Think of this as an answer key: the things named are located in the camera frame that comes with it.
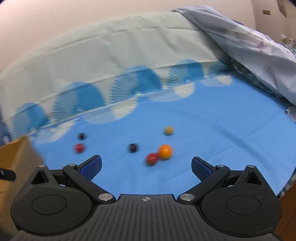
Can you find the dark cherry with stem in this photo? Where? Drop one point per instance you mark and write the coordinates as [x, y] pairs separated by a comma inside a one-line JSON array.
[[81, 136]]

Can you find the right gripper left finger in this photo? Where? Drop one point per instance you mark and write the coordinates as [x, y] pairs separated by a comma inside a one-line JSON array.
[[81, 177]]

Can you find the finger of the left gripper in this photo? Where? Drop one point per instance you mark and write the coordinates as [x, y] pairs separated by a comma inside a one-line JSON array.
[[8, 175]]

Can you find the red cherry tomato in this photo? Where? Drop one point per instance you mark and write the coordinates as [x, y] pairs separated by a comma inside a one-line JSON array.
[[152, 158]]

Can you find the grey floral blanket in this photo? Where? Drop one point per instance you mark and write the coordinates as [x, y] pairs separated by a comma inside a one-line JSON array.
[[272, 64]]

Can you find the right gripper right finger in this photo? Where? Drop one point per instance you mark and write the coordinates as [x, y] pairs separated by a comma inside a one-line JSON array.
[[211, 177]]

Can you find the brown cardboard box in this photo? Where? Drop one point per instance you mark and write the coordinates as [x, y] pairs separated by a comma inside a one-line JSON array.
[[20, 157]]

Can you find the red strawberry-like fruit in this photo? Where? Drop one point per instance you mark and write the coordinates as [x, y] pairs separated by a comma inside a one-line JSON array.
[[79, 148]]

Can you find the dark blueberry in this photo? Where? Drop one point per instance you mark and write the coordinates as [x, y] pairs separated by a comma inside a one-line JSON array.
[[133, 147]]

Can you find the orange round fruit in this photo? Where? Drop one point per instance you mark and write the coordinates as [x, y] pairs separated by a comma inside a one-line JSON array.
[[165, 152]]

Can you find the small tan round fruit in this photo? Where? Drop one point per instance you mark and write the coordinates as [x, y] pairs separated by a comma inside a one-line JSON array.
[[169, 130]]

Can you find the blue fan-pattern sheet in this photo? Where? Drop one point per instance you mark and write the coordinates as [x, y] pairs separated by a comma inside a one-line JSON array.
[[123, 81]]

